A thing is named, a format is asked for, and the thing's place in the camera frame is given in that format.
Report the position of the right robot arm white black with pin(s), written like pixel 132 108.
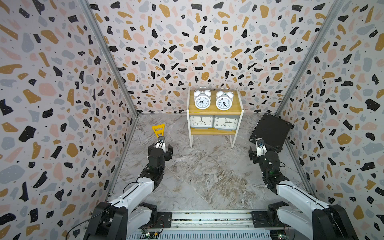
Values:
pixel 311 217

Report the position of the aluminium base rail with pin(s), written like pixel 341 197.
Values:
pixel 221 221

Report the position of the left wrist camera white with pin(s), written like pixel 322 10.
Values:
pixel 160 144

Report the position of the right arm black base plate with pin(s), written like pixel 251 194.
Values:
pixel 261 219

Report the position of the yellow plastic triangular piece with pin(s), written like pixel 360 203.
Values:
pixel 159 130

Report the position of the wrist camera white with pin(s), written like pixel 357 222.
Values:
pixel 160 144
pixel 261 148

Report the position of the black flat case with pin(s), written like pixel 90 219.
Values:
pixel 272 130

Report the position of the grey rectangular alarm clock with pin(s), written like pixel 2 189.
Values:
pixel 201 122
pixel 226 123

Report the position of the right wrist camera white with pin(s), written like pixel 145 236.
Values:
pixel 261 148

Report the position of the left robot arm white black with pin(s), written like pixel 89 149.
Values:
pixel 119 218

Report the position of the white twin-bell alarm clock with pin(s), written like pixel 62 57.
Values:
pixel 202 98
pixel 224 99

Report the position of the wooden two-tier shelf white frame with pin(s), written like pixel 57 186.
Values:
pixel 214 112

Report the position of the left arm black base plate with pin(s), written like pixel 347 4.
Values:
pixel 162 220

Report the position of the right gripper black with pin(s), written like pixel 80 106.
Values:
pixel 253 156

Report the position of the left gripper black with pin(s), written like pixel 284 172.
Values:
pixel 167 154

